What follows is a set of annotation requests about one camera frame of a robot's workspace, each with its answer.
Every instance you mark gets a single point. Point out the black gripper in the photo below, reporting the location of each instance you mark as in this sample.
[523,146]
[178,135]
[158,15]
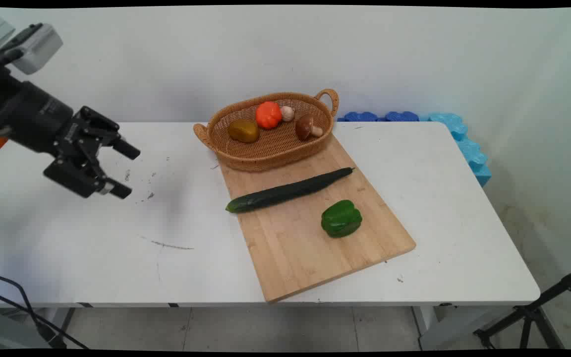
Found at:
[32,114]

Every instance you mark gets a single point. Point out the yellow toy bell pepper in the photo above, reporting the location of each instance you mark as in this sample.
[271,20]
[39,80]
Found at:
[243,131]

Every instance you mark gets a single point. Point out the grey table leg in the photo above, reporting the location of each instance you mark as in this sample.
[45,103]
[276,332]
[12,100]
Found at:
[65,325]

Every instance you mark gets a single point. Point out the woven wicker basket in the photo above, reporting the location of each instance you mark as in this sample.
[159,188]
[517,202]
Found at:
[270,144]

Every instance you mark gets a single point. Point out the orange toy pumpkin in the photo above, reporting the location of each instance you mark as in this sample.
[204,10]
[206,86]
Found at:
[268,115]

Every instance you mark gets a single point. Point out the dark green toy cucumber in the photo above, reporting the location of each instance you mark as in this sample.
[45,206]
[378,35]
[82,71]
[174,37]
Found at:
[285,191]

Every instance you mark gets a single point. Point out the white toy garlic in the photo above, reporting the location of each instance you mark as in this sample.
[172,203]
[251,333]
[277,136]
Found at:
[287,113]

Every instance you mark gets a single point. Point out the brown toy mushroom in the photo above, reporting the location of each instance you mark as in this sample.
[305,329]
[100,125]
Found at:
[305,128]

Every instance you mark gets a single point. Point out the bamboo cutting board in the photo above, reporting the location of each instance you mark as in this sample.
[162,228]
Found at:
[305,253]

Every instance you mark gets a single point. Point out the green toy bell pepper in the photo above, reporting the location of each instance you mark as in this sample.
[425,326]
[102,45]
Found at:
[341,219]

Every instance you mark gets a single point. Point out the dark blue foam mat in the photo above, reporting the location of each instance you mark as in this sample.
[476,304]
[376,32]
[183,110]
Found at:
[401,116]
[361,116]

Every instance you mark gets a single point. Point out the light blue foam mat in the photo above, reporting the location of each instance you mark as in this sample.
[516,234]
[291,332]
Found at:
[469,148]

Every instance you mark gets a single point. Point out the white table leg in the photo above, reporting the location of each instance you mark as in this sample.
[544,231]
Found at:
[439,327]

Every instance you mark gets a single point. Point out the black tripod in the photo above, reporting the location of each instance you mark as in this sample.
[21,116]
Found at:
[533,312]

